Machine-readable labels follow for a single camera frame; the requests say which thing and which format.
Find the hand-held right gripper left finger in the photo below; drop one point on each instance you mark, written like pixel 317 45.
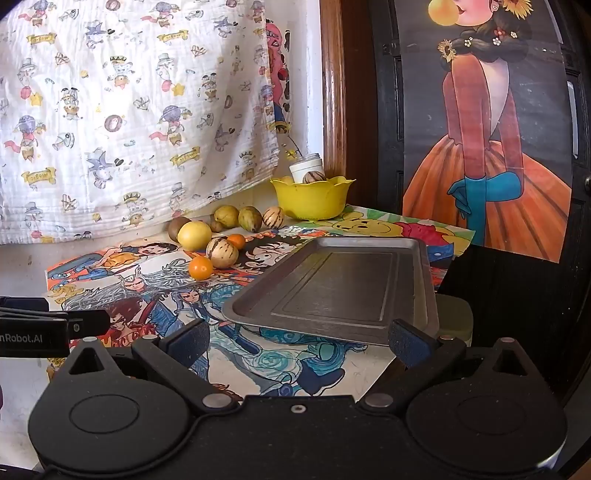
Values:
pixel 191 341

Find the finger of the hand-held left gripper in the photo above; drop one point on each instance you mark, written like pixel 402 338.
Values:
pixel 46 332
pixel 23 303

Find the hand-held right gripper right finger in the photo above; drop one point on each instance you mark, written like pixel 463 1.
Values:
pixel 406 344

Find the small orange mandarin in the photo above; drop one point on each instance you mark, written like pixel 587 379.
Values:
pixel 201 268
pixel 236 241

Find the grey metal tray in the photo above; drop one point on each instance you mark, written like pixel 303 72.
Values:
pixel 341 286

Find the yellow lemon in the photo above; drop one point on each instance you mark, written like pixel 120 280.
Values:
pixel 195 236

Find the brown kiwi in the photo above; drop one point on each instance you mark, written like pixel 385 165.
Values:
pixel 175 227

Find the small brown round fruit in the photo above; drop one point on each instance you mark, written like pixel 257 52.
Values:
pixel 217 226

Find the round yellow pear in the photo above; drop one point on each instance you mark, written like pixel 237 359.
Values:
pixel 226 215

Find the long green pear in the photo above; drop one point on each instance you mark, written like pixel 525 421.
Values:
pixel 250 218

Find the pale green container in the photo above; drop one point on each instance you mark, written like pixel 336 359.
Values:
pixel 455 318

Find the silver hair warriors drawing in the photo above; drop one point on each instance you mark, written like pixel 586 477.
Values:
pixel 161 295

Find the yellow scalloped bowl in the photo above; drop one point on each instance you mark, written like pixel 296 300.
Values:
pixel 309 201

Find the white jar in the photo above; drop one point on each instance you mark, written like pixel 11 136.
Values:
pixel 307 164

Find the white cartoon printed blanket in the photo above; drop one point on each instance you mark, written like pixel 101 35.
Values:
pixel 115 115

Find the yellow flower sprig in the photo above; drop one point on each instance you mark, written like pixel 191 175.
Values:
pixel 294 145

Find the black door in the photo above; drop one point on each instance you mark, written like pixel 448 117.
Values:
pixel 385 115

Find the door knob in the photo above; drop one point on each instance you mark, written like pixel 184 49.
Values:
pixel 587 184

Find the colourful cartoon cloth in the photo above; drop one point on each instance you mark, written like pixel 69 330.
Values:
pixel 277 69

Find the wall poster orange dress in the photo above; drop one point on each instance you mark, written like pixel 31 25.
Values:
pixel 485 138

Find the wooden door frame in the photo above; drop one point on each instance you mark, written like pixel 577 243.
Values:
pixel 334 92

